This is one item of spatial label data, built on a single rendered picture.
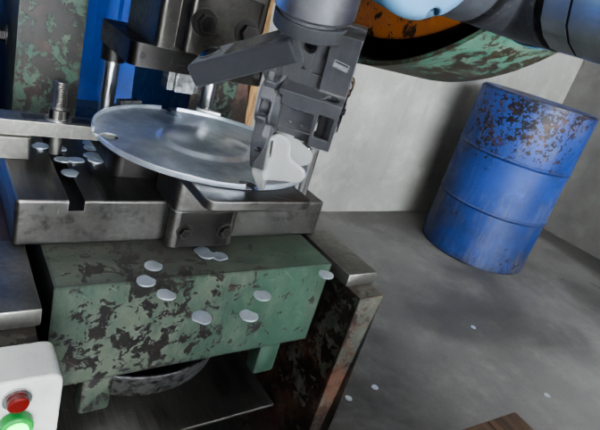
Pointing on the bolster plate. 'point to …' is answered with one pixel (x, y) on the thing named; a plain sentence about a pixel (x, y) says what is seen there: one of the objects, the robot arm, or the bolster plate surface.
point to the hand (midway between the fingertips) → (257, 177)
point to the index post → (308, 170)
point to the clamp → (43, 127)
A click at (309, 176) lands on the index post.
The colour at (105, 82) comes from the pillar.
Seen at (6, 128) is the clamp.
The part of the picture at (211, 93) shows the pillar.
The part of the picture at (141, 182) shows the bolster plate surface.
